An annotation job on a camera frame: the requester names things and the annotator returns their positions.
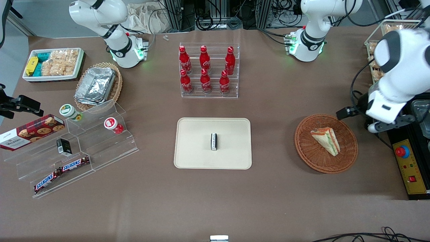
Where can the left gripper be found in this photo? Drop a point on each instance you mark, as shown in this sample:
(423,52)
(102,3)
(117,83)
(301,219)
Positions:
(361,105)

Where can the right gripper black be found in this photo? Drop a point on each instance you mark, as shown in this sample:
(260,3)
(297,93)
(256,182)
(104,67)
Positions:
(20,103)

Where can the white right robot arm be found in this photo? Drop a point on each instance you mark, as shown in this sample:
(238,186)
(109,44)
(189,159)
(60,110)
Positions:
(97,13)

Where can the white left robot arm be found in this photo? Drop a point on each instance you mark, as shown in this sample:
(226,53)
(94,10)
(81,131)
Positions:
(399,64)

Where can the wrapped triangle sandwich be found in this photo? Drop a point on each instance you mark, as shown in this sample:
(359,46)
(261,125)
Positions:
(326,139)

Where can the round wicker basket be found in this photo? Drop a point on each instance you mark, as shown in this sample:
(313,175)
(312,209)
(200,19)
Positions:
(312,154)

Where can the oval wicker basket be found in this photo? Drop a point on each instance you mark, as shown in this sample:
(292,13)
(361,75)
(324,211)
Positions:
(117,85)

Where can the beige serving tray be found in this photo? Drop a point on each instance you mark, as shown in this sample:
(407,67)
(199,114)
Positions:
(195,144)

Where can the red tartan cookie box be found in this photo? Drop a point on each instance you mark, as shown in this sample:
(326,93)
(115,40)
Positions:
(30,132)

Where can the white plastic snack bin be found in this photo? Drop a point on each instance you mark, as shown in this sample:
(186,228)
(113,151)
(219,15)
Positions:
(27,78)

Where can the teal snack packet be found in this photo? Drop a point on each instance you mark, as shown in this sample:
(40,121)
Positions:
(38,69)
(43,56)

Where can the yellow snack packet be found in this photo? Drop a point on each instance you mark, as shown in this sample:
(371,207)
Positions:
(31,65)

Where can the black yellow emergency stop box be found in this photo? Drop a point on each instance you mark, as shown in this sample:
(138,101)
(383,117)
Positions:
(411,168)

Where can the green lid yogurt cup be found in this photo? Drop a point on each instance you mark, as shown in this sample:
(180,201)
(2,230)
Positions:
(69,111)

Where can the clear pastry snack pack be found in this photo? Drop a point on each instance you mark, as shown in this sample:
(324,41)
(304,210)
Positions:
(393,28)
(376,74)

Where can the clear acrylic stepped stand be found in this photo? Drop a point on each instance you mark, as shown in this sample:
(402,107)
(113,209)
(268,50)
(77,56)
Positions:
(23,164)
(107,149)

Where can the clear rice cracker pack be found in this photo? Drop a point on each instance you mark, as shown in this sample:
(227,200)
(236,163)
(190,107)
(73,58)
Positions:
(57,68)
(65,55)

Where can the small black box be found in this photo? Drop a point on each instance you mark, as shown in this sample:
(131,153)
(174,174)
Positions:
(63,147)

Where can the Snickers chocolate bar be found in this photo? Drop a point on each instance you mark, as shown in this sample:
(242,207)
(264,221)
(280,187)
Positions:
(47,181)
(75,164)

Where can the aluminium foil container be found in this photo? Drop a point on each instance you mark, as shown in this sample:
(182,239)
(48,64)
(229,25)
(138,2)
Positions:
(95,85)

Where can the red lid yogurt cup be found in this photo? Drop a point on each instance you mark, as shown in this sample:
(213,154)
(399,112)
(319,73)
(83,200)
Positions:
(111,124)

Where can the beige cloth bag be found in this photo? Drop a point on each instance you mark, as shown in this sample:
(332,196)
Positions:
(144,18)

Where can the red cola bottle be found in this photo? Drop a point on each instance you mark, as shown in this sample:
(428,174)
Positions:
(205,82)
(185,83)
(230,62)
(184,60)
(204,60)
(224,84)

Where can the clear acrylic bottle rack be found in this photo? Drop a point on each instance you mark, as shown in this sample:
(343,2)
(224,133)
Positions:
(215,95)

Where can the small black white pack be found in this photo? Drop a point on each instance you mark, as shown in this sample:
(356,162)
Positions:
(214,142)

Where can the small white device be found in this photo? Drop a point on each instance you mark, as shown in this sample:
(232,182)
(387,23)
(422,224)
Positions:
(219,238)

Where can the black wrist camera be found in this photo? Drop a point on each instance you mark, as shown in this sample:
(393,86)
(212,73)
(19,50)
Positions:
(351,111)

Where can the black curved frame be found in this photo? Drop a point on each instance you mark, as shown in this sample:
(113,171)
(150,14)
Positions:
(4,23)

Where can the aluminium profile frame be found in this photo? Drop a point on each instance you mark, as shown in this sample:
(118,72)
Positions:
(173,15)

